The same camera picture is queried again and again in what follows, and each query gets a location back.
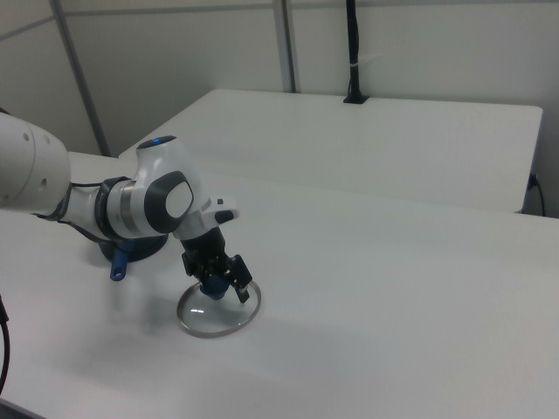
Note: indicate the grey partition post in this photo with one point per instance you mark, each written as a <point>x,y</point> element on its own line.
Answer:
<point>78,74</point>
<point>288,43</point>

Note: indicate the white side table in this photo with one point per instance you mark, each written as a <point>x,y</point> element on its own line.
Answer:
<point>358,144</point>

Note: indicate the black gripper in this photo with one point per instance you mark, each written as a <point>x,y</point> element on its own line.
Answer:
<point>205,253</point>

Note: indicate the glass lid with blue knob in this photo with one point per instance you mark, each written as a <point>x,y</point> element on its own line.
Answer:
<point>217,290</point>

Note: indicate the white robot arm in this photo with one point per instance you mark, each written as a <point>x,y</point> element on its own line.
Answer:
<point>157,192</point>

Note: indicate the black pole with clamp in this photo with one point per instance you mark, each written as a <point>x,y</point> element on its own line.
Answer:
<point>353,52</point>

